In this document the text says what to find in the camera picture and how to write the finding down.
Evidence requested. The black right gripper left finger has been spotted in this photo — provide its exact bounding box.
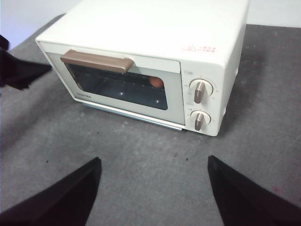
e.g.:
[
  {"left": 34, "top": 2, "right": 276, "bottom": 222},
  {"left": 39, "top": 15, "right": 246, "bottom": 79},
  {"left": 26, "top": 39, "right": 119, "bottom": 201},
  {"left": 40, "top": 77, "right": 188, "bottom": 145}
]
[{"left": 0, "top": 157, "right": 103, "bottom": 226}]

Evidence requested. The beige oven door handle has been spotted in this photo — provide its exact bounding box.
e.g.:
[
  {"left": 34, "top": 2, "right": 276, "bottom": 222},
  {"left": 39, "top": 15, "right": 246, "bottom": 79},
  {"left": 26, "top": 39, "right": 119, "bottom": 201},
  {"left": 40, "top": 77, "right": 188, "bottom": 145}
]
[{"left": 60, "top": 49, "right": 135, "bottom": 73}]

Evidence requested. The cream toaster oven body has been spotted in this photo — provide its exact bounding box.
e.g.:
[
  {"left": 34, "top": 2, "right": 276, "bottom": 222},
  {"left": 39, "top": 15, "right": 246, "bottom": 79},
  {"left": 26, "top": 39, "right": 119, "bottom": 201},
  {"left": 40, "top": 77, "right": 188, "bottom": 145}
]
[{"left": 35, "top": 0, "right": 250, "bottom": 137}]

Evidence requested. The oven timer knob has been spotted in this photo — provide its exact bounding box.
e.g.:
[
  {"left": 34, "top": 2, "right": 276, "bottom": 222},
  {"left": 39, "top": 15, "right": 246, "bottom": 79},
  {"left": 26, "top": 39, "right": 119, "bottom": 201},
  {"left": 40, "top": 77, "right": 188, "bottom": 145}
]
[{"left": 190, "top": 110, "right": 212, "bottom": 131}]

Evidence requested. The oven door with glass window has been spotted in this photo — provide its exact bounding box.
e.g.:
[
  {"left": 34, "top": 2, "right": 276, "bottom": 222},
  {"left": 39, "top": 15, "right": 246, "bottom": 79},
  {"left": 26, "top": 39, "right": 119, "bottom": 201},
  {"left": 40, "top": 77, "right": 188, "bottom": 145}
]
[{"left": 39, "top": 41, "right": 186, "bottom": 127}]

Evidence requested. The oven temperature knob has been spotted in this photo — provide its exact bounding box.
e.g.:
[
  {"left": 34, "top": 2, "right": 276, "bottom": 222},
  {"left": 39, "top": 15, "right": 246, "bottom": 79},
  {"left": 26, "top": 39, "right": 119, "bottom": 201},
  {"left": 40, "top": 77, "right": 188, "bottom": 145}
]
[{"left": 189, "top": 78, "right": 214, "bottom": 105}]

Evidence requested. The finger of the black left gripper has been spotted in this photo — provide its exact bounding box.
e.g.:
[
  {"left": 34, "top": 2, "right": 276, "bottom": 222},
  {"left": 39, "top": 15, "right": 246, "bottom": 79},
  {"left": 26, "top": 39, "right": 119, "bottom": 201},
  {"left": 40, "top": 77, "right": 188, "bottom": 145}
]
[
  {"left": 0, "top": 34, "right": 9, "bottom": 51},
  {"left": 0, "top": 48, "right": 53, "bottom": 91}
]

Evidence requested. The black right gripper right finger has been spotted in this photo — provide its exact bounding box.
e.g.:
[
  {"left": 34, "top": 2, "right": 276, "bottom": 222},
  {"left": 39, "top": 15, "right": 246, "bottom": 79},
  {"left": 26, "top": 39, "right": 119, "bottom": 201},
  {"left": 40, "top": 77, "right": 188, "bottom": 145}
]
[{"left": 207, "top": 155, "right": 301, "bottom": 226}]

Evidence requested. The brown egg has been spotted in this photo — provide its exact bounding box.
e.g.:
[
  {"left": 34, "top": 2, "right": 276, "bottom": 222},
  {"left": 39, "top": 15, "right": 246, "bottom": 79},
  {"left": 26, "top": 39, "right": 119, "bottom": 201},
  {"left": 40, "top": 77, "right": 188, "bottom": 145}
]
[{"left": 149, "top": 76, "right": 164, "bottom": 88}]

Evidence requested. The silver crumb tray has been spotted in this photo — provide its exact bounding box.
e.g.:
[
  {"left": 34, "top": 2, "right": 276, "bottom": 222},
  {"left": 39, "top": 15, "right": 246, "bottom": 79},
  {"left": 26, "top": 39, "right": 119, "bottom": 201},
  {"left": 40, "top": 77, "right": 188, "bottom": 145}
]
[{"left": 79, "top": 102, "right": 185, "bottom": 131}]

